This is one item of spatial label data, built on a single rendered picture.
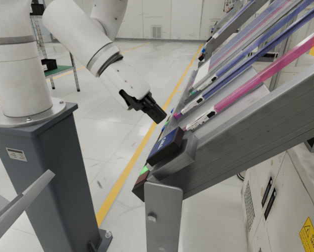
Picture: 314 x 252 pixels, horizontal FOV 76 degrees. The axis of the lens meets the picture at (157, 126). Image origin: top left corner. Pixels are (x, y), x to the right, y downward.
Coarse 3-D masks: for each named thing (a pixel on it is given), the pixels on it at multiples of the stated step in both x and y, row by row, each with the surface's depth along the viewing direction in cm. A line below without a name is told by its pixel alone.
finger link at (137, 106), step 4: (124, 92) 44; (124, 96) 44; (128, 96) 43; (128, 100) 44; (132, 100) 43; (136, 100) 44; (132, 104) 44; (136, 104) 43; (140, 104) 44; (136, 108) 43; (140, 108) 44
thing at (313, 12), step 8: (312, 8) 32; (304, 16) 32; (312, 16) 32; (296, 24) 33; (280, 32) 35; (288, 32) 34; (272, 40) 35; (280, 40) 35; (264, 48) 36; (256, 56) 37; (240, 64) 39; (248, 64) 38; (232, 72) 39; (224, 80) 40; (216, 88) 42; (208, 96) 43
